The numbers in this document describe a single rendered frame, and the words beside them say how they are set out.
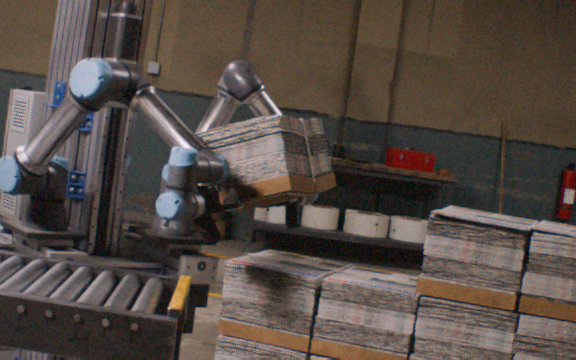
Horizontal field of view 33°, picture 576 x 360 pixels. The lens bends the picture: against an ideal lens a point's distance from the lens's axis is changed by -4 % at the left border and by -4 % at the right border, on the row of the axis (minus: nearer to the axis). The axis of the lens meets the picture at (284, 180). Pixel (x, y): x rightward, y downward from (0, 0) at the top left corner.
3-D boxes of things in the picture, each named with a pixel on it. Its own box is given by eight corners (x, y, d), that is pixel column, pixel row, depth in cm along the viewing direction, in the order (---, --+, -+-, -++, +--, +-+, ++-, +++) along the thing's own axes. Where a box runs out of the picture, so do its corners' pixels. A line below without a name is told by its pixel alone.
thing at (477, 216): (451, 208, 308) (452, 204, 308) (540, 223, 298) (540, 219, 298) (428, 214, 273) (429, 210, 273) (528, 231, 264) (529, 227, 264)
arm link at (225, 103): (156, 190, 346) (233, 53, 343) (160, 187, 361) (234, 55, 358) (186, 207, 347) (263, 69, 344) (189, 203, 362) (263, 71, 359)
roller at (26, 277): (51, 271, 265) (43, 255, 265) (12, 305, 219) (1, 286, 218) (36, 279, 265) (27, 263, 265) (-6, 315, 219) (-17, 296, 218)
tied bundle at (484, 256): (439, 279, 312) (450, 207, 310) (529, 295, 302) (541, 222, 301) (413, 295, 276) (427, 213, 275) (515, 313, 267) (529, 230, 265)
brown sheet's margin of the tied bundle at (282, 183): (225, 211, 309) (223, 197, 309) (312, 191, 298) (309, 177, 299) (201, 209, 294) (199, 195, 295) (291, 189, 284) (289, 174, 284)
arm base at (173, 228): (142, 227, 343) (145, 199, 342) (178, 229, 352) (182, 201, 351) (165, 236, 331) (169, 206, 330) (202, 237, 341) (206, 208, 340)
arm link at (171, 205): (181, 192, 260) (177, 224, 260) (201, 191, 270) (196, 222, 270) (156, 186, 262) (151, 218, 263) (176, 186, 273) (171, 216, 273)
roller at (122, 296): (144, 287, 267) (137, 270, 266) (122, 325, 220) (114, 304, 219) (127, 293, 267) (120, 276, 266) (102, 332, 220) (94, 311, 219)
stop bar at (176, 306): (192, 283, 264) (193, 276, 264) (181, 318, 221) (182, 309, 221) (180, 281, 264) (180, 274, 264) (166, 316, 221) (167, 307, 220)
